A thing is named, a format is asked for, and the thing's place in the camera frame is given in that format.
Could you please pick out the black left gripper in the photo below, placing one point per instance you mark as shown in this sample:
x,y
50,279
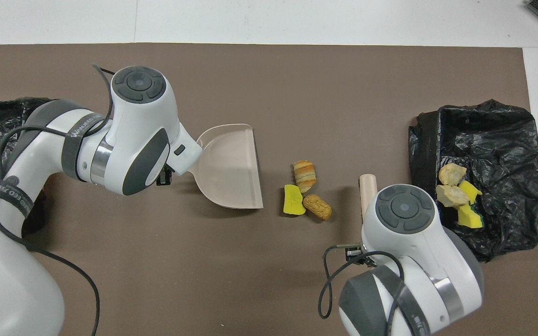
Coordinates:
x,y
165,176

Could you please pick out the beige plastic dustpan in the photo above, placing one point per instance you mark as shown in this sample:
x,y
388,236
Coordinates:
x,y
231,168

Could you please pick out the striped croissant roll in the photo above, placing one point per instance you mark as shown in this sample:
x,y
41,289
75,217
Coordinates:
x,y
305,175
452,196
452,174

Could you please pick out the brown bread roll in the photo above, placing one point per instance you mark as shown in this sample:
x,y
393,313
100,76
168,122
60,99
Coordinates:
x,y
318,207

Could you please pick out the beige hand brush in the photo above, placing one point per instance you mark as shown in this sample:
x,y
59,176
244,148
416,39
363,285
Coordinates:
x,y
368,191

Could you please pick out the yellow sponge piece green edge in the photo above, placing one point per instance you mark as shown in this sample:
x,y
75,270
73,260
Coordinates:
x,y
469,218

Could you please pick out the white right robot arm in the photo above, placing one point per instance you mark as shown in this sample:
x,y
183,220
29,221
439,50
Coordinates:
x,y
414,261

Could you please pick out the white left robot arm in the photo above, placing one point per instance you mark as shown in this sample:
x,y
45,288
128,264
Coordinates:
x,y
124,126

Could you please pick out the black bag lined bin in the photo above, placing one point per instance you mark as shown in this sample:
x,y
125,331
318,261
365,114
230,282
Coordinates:
x,y
507,149

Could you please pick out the brown paper table mat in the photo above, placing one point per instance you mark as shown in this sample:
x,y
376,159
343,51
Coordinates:
x,y
203,280

